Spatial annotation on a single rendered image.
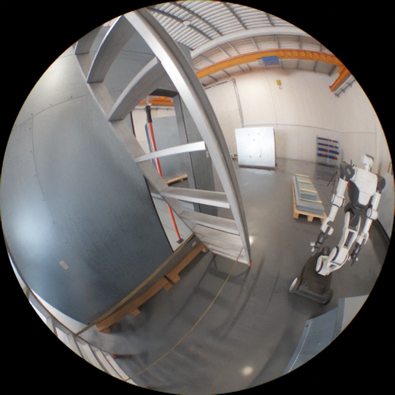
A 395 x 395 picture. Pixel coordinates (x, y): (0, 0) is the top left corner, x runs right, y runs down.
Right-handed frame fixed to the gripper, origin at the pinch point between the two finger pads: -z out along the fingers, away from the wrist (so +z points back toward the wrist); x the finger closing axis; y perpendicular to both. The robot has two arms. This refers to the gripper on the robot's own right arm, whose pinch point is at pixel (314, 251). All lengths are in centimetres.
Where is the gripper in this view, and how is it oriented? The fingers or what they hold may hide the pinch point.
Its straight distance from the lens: 130.4
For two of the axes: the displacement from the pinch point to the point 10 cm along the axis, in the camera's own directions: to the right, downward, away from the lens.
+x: -7.7, -0.1, -6.4
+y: 5.9, 3.8, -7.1
